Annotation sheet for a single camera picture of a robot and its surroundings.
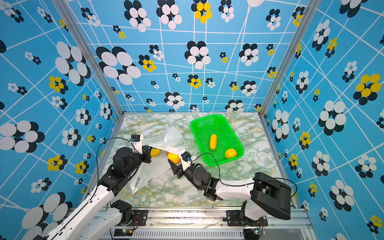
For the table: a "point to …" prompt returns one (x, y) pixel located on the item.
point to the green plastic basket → (203, 127)
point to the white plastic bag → (173, 142)
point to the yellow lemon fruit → (230, 153)
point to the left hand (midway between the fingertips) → (152, 144)
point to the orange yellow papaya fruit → (213, 139)
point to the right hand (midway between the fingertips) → (177, 155)
